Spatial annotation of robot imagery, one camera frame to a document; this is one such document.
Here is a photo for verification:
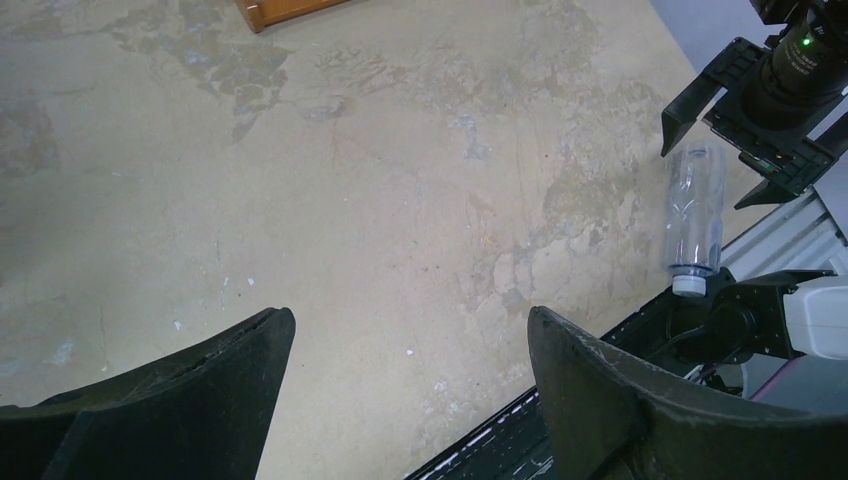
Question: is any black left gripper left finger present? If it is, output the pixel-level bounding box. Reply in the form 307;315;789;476
1;308;296;479

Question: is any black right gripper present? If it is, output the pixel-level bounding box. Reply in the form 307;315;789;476
660;36;847;210

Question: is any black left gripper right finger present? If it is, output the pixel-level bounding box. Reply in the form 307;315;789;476
527;306;847;479

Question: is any clear bottle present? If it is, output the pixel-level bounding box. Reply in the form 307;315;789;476
664;140;726;298

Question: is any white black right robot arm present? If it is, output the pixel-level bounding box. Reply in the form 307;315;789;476
656;1;847;368

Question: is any orange wooden shelf rack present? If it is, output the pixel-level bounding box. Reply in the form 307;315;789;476
235;0;347;33

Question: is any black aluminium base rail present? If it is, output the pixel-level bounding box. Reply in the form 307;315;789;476
404;192;848;480

